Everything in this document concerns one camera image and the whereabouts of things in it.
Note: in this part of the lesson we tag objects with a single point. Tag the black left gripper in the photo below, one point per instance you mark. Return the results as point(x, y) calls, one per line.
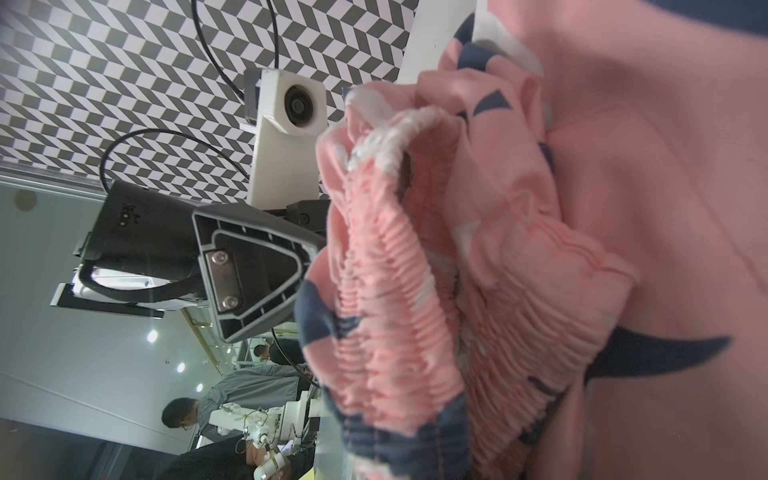
point(252, 262)

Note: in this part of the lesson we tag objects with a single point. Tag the pink shark print shorts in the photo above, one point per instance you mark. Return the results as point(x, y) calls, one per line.
point(547, 258)

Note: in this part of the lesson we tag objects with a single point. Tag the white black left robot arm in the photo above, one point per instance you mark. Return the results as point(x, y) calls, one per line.
point(75, 295)

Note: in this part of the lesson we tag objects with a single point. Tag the person in grey shirt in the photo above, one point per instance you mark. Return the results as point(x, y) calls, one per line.
point(280, 377)

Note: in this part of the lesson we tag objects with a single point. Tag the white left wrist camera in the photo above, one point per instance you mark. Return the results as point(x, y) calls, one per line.
point(286, 113)

